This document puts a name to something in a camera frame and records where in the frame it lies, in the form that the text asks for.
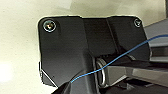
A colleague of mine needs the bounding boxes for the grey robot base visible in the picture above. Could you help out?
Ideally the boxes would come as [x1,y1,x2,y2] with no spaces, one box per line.
[96,19,168,94]

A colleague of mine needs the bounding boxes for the blue cable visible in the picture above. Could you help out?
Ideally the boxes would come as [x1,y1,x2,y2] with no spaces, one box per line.
[70,34,168,84]

